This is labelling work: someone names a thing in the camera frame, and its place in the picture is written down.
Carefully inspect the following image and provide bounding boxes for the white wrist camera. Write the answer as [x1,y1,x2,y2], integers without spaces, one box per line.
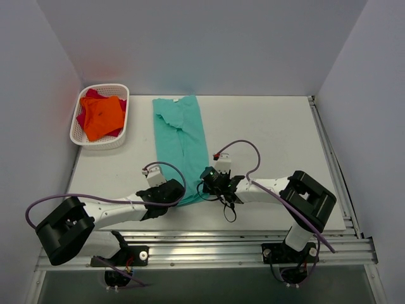
[142,165,166,187]
[213,153,232,174]

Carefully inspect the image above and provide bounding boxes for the magenta t shirt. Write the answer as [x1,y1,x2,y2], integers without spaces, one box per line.
[77,92,125,136]

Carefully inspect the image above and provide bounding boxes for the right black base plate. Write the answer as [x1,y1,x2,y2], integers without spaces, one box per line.
[261,242,319,265]

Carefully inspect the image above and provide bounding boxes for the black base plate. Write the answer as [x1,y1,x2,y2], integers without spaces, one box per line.
[261,242,319,265]
[90,245,149,267]

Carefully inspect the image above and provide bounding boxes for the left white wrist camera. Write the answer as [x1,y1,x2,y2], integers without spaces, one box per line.
[142,165,166,187]

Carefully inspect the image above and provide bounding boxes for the white plastic basket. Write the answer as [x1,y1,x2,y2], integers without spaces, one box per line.
[70,84,130,150]

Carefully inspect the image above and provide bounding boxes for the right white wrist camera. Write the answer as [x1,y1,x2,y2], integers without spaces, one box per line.
[213,153,232,174]

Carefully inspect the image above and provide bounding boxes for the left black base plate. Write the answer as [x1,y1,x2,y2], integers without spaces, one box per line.
[90,245,149,267]

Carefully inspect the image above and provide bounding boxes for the right side aluminium rail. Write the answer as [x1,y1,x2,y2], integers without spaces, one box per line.
[308,96,364,239]

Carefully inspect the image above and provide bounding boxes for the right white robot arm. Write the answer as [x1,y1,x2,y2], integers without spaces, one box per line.
[200,167,337,262]

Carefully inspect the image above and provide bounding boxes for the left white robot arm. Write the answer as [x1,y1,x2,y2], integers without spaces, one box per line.
[35,179,185,266]

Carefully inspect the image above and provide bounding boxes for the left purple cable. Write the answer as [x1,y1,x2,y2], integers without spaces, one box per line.
[25,161,187,289]

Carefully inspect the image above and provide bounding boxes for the teal t shirt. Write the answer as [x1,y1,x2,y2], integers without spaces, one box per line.
[153,96,209,206]

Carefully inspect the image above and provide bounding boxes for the black thin cable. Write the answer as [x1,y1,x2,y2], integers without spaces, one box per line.
[196,180,238,224]

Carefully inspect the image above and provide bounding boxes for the orange t shirt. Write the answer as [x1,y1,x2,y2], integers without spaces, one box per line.
[80,96,125,141]

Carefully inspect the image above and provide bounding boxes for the purple cable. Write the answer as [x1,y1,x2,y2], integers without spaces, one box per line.
[25,161,187,289]
[212,139,336,286]

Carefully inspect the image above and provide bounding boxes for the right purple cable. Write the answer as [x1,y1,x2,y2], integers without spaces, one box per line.
[212,139,336,286]

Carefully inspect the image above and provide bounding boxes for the front aluminium rail frame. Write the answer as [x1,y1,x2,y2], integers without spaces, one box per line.
[34,229,379,272]

